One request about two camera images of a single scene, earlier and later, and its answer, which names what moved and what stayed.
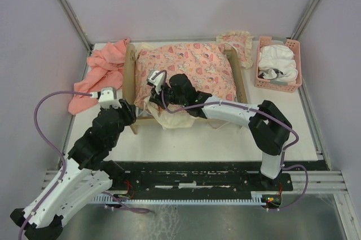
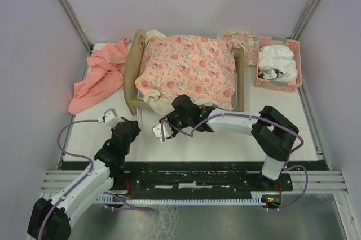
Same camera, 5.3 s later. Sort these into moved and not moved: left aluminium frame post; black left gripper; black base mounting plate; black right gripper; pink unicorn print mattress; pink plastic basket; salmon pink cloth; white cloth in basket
Moved: black right gripper; pink unicorn print mattress; black left gripper
Not moved: pink plastic basket; black base mounting plate; white cloth in basket; left aluminium frame post; salmon pink cloth
